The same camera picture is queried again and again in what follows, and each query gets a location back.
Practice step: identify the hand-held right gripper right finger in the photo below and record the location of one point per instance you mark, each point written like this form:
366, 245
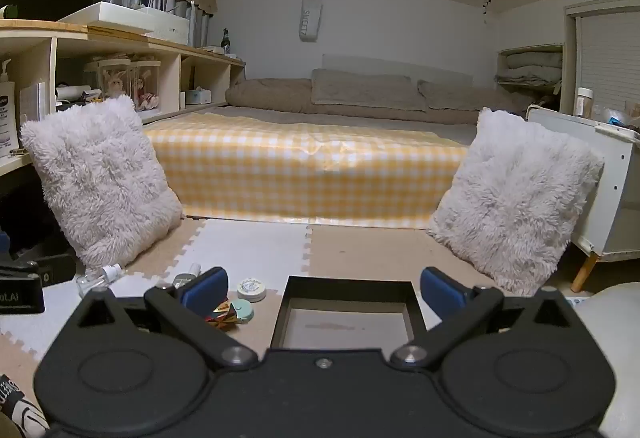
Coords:
442, 290

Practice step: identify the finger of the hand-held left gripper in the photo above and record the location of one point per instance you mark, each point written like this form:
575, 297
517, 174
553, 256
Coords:
3, 245
55, 270

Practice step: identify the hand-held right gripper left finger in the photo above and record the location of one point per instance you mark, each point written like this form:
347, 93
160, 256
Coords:
205, 290

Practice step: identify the grey-green small bottle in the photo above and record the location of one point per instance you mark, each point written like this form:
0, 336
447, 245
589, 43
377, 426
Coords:
186, 277

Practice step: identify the colourful green red packet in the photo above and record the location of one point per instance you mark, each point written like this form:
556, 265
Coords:
222, 313

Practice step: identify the clear spray bottle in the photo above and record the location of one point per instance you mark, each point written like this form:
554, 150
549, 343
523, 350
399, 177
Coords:
97, 282

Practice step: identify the mint green tape measure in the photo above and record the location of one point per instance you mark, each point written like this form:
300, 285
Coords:
244, 312

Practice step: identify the round cream tin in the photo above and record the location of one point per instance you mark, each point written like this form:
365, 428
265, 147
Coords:
251, 289

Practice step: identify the black cardboard box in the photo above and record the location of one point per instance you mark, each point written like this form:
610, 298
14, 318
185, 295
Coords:
350, 285

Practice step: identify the beige white foam puzzle mat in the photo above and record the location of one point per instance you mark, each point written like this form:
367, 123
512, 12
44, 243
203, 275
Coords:
260, 248

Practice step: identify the fluffy white pillow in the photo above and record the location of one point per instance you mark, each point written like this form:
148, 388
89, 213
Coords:
100, 178
515, 198

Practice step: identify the white printed cloth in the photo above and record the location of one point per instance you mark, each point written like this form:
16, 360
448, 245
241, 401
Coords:
20, 408

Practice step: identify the white lotion pump bottle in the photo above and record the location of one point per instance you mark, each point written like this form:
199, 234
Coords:
7, 117

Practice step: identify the white file box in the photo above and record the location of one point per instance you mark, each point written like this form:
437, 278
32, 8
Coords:
32, 102

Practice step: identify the yellow checkered bed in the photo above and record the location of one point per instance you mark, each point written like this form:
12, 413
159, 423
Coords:
300, 167

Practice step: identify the white paper roll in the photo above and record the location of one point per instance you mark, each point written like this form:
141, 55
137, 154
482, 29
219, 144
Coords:
75, 92

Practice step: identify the tissue box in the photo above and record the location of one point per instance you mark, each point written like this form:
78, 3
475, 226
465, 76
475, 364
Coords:
199, 96

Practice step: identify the beige bed pillow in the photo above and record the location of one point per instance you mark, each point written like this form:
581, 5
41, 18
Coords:
460, 96
365, 90

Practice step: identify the clear doll display jar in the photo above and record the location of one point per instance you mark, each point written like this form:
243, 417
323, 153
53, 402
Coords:
146, 85
115, 80

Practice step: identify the white cabinet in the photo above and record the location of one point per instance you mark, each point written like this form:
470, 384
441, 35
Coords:
620, 198

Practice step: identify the beige duvet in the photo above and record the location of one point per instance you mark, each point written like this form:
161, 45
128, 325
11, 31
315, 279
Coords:
270, 92

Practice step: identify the jar with white lid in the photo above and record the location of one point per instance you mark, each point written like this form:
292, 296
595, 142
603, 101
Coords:
584, 103

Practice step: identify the folded beige blankets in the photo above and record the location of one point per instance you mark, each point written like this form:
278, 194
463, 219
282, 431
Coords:
530, 67

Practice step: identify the wooden shelf unit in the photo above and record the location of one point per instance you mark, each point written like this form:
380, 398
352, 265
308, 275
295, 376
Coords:
165, 47

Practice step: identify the dark glass bottle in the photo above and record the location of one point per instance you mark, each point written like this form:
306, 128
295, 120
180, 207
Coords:
225, 40

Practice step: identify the white flat box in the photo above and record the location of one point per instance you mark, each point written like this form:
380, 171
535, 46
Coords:
125, 12

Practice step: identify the dark hanging garland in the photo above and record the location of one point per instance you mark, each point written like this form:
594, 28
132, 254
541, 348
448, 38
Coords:
487, 10

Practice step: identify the white window blind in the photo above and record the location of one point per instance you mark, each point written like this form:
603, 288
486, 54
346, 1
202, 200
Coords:
610, 57

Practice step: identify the hanging white pouch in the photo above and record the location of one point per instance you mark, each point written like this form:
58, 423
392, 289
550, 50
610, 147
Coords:
310, 17

